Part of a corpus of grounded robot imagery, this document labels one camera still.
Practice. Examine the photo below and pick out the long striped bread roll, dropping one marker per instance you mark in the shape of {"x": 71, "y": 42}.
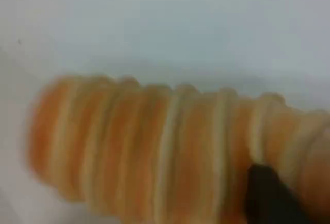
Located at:
{"x": 141, "y": 151}

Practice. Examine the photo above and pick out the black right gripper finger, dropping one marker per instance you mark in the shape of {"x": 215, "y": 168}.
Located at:
{"x": 270, "y": 198}

